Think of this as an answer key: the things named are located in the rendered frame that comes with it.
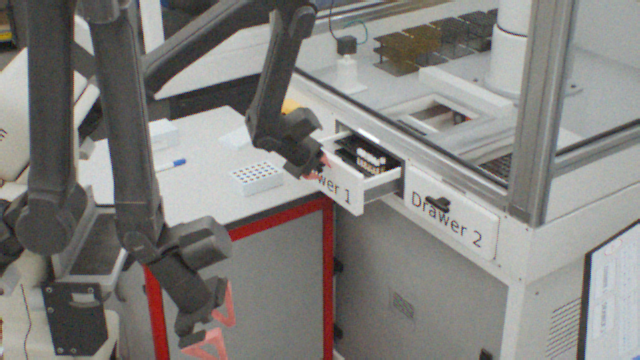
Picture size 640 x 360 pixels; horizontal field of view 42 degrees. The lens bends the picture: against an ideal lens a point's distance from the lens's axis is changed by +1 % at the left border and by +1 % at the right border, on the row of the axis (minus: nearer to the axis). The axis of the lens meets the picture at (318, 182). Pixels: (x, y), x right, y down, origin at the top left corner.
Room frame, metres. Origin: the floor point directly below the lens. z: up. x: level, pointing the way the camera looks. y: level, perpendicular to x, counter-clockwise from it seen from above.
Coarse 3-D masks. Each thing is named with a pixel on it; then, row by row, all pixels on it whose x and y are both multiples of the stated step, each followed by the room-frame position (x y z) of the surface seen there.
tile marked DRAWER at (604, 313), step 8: (600, 304) 1.12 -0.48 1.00; (608, 304) 1.10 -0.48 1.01; (600, 312) 1.10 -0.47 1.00; (608, 312) 1.08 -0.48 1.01; (592, 320) 1.09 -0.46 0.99; (600, 320) 1.07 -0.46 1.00; (608, 320) 1.06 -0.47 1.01; (592, 328) 1.07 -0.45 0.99; (600, 328) 1.05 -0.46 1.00; (608, 328) 1.04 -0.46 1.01; (592, 336) 1.05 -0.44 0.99; (600, 336) 1.03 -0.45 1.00
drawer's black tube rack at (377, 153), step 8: (352, 136) 1.95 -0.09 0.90; (352, 144) 1.91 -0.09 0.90; (360, 144) 1.98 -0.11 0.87; (368, 144) 1.91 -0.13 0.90; (336, 152) 1.92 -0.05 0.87; (344, 152) 1.92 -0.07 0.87; (368, 152) 1.86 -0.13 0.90; (376, 152) 1.86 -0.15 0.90; (384, 152) 1.87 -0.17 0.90; (344, 160) 1.92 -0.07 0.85; (352, 160) 1.88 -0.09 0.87; (392, 160) 1.82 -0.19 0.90; (360, 168) 1.84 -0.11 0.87; (392, 168) 1.83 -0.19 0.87
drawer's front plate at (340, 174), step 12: (324, 168) 1.80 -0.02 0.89; (336, 168) 1.76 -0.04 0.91; (348, 168) 1.73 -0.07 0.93; (312, 180) 1.84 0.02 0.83; (336, 180) 1.76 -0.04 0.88; (348, 180) 1.72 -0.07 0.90; (360, 180) 1.69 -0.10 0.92; (324, 192) 1.80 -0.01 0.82; (336, 192) 1.76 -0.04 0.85; (360, 192) 1.69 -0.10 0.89; (348, 204) 1.72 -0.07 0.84; (360, 204) 1.69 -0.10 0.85
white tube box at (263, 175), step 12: (240, 168) 1.97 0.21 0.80; (252, 168) 1.97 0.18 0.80; (264, 168) 1.97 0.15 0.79; (276, 168) 1.97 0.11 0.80; (240, 180) 1.90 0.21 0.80; (252, 180) 1.91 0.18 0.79; (264, 180) 1.91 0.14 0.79; (276, 180) 1.94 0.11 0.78; (240, 192) 1.89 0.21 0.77; (252, 192) 1.89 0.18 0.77
